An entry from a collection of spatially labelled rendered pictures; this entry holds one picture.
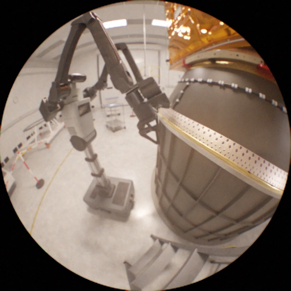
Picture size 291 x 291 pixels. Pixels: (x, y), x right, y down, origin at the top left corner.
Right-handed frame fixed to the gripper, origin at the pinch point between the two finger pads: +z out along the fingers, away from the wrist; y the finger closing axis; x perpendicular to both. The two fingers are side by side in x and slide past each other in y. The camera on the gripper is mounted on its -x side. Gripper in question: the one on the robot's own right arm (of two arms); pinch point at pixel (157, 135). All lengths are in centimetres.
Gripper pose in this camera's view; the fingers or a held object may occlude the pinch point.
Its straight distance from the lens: 40.8
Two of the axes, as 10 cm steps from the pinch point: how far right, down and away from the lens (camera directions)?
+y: 1.1, -5.5, 8.3
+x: -8.6, 3.7, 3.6
